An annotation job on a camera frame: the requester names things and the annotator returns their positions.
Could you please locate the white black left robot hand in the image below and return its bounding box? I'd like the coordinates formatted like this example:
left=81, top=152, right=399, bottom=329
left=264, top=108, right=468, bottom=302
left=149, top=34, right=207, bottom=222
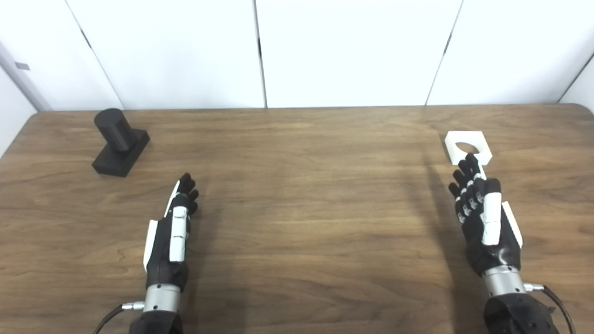
left=143, top=173, right=200, bottom=293

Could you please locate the black peg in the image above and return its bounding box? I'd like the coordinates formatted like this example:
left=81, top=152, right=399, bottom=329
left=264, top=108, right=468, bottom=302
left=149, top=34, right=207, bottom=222
left=91, top=108, right=150, bottom=178

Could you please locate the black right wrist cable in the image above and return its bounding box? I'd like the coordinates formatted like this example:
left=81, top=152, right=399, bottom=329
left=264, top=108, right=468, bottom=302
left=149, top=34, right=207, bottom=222
left=524, top=283, right=576, bottom=334

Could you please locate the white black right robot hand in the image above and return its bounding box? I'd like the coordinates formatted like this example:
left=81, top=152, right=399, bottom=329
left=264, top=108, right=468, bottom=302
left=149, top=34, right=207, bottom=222
left=448, top=153, right=523, bottom=278

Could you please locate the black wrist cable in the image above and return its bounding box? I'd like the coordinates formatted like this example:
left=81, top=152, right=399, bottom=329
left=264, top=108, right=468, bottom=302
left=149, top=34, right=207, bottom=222
left=524, top=283, right=576, bottom=334
left=93, top=302, right=145, bottom=334

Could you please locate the white square piece with hole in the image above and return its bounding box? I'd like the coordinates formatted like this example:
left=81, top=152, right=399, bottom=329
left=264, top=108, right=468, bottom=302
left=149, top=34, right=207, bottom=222
left=444, top=131, right=492, bottom=166

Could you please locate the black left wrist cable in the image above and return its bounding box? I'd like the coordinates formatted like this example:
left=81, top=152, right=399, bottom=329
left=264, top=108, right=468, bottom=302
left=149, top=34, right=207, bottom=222
left=93, top=302, right=145, bottom=334

